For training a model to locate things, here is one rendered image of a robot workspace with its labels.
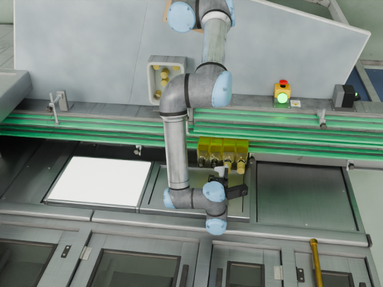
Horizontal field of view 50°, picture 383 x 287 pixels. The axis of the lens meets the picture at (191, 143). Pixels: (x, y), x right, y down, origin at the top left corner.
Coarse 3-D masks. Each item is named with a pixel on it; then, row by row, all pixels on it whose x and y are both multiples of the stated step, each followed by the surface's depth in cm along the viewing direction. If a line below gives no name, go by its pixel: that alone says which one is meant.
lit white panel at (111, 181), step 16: (80, 160) 204; (96, 160) 204; (112, 160) 204; (64, 176) 194; (80, 176) 194; (96, 176) 194; (112, 176) 193; (128, 176) 193; (144, 176) 193; (64, 192) 184; (80, 192) 184; (96, 192) 184; (112, 192) 184; (128, 192) 184
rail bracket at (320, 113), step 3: (315, 111) 187; (318, 111) 186; (321, 111) 185; (324, 111) 178; (318, 114) 186; (321, 114) 184; (324, 114) 179; (321, 117) 180; (324, 117) 181; (321, 120) 180; (324, 120) 179; (321, 123) 177; (324, 123) 177; (321, 126) 177; (324, 126) 176; (321, 129) 177; (324, 129) 177
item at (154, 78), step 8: (152, 64) 189; (160, 64) 188; (168, 64) 188; (176, 64) 187; (152, 72) 196; (160, 72) 198; (176, 72) 197; (152, 80) 197; (160, 80) 201; (152, 88) 199; (160, 88) 203; (152, 96) 200
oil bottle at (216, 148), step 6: (216, 138) 192; (222, 138) 192; (210, 144) 189; (216, 144) 188; (222, 144) 189; (210, 150) 185; (216, 150) 184; (222, 150) 191; (210, 156) 183; (216, 156) 183
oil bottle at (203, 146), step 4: (200, 136) 194; (200, 140) 191; (204, 140) 191; (208, 140) 191; (200, 144) 188; (204, 144) 188; (208, 144) 188; (200, 148) 186; (204, 148) 186; (208, 148) 186; (200, 152) 184; (204, 152) 184; (208, 152) 184; (200, 156) 183; (204, 156) 183; (208, 156) 185
